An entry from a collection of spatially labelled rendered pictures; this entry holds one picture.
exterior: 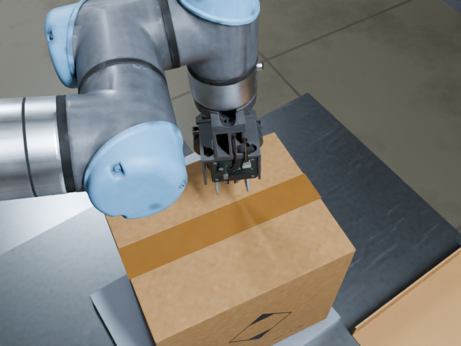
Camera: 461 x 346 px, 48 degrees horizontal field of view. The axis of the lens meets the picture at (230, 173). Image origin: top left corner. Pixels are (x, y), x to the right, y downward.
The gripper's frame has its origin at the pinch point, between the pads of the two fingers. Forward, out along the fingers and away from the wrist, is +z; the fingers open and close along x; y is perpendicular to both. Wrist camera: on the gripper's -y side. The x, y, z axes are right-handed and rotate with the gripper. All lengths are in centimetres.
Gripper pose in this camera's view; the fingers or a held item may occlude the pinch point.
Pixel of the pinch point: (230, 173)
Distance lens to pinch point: 74.7
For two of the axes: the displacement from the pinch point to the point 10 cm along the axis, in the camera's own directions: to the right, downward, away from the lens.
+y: 0.9, 8.3, -5.6
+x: 9.9, -1.0, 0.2
